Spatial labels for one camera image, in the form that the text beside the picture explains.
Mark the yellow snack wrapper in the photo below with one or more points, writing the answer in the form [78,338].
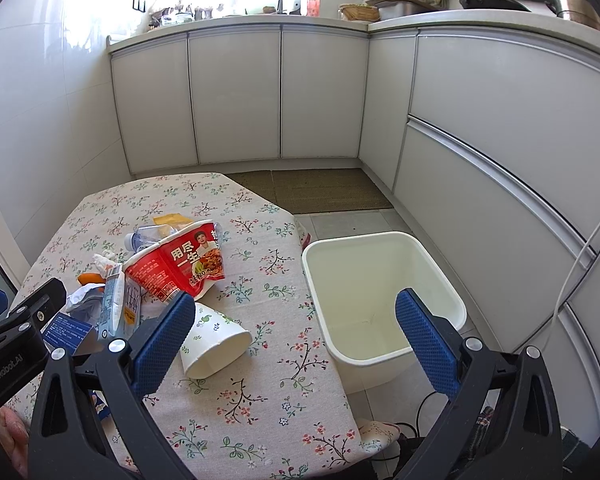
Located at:
[175,221]

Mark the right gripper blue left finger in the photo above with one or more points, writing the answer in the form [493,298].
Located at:
[66,436]

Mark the wooden cutting board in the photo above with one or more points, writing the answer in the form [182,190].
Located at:
[416,6]

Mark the clear plastic water bottle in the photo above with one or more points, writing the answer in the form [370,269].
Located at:
[145,236]

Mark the dark blue small box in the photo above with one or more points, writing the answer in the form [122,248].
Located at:
[72,335]

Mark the wicker basket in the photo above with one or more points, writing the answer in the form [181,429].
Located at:
[353,12]

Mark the red instant noodle cup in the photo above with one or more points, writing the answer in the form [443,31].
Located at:
[189,260]

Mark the white kitchen cabinets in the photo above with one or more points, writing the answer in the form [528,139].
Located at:
[481,127]

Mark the white tissue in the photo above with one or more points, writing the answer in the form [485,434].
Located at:
[102,264]

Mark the white plastic trash bin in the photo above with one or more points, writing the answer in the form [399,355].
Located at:
[354,282]

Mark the white floral paper cup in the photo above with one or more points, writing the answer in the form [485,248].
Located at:
[214,342]

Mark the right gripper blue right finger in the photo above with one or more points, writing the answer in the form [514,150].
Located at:
[501,419]

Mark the red drink bottle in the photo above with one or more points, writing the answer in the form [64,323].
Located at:
[313,8]

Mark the light blue milk carton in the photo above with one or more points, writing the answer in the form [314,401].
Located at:
[120,313]

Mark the brown floor mat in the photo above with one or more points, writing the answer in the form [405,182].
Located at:
[315,191]

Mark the orange peel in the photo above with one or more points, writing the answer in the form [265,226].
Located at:
[90,278]

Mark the floral tablecloth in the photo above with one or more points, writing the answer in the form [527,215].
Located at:
[252,392]

